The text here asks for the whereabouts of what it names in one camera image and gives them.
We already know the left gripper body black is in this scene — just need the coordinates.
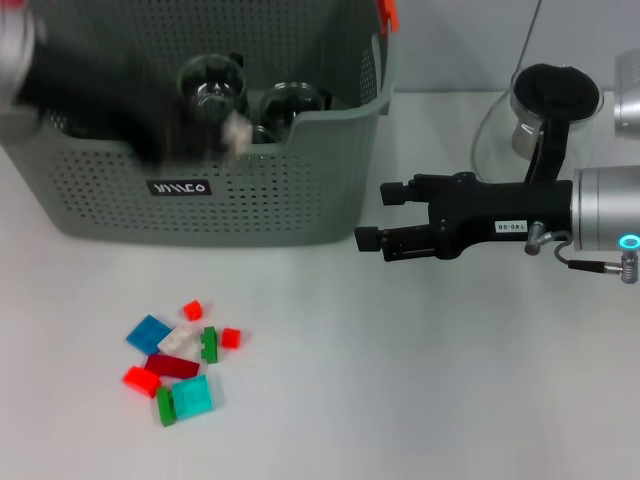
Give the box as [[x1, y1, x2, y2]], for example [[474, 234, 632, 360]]
[[19, 29, 224, 167]]

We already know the bright red toy brick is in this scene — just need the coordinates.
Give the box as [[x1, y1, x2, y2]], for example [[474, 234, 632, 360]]
[[123, 366, 162, 400]]

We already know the right gripper cable with connectors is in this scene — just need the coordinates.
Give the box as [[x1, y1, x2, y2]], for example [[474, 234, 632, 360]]
[[523, 219, 640, 285]]

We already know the teal square toy plate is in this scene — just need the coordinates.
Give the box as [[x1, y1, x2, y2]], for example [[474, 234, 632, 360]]
[[171, 375, 214, 422]]

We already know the green toy brick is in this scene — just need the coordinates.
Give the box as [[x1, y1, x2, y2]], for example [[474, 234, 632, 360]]
[[155, 385, 179, 429], [198, 325, 220, 365]]

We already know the blue toy brick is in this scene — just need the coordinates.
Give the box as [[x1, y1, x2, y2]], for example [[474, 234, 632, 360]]
[[126, 314, 174, 357]]

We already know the dark red curved brick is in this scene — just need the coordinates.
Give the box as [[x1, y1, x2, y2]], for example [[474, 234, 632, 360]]
[[143, 353, 201, 380]]

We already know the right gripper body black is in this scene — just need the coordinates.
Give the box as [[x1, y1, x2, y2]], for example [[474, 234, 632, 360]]
[[427, 171, 575, 261]]

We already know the white toy brick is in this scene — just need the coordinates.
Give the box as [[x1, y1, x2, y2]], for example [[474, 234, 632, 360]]
[[157, 322, 199, 357], [223, 112, 252, 156]]

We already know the glass teapot black handle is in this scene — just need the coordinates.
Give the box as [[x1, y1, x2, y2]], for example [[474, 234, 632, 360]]
[[471, 62, 606, 184]]

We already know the grey perforated plastic storage bin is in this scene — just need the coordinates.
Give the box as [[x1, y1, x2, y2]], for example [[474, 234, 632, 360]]
[[0, 0, 401, 250]]

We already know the glass teacup black holder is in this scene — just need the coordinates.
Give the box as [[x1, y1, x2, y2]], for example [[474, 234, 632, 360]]
[[177, 52, 251, 126], [259, 81, 334, 141], [249, 124, 277, 146]]

